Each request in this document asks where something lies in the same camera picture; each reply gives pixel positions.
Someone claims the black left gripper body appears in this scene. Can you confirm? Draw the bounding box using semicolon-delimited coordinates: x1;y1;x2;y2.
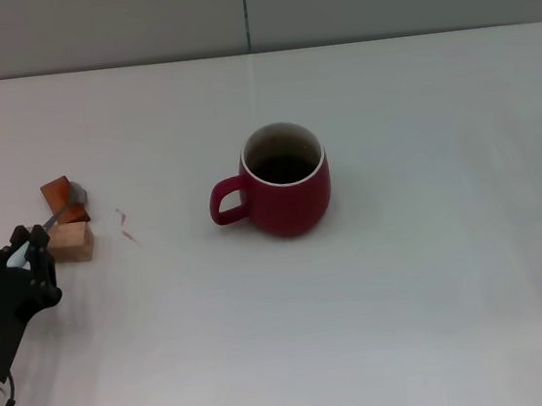
0;261;48;380

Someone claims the blue handled metal spoon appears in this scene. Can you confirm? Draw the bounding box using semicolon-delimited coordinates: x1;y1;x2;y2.
0;180;96;270

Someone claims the red ceramic mug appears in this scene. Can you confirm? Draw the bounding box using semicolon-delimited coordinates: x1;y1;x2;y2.
201;117;338;246

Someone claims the light wooden block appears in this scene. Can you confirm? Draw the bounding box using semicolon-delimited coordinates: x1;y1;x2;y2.
26;219;97;269

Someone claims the dark reddish wooden block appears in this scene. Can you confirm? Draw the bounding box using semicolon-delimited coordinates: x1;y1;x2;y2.
38;172;92;228

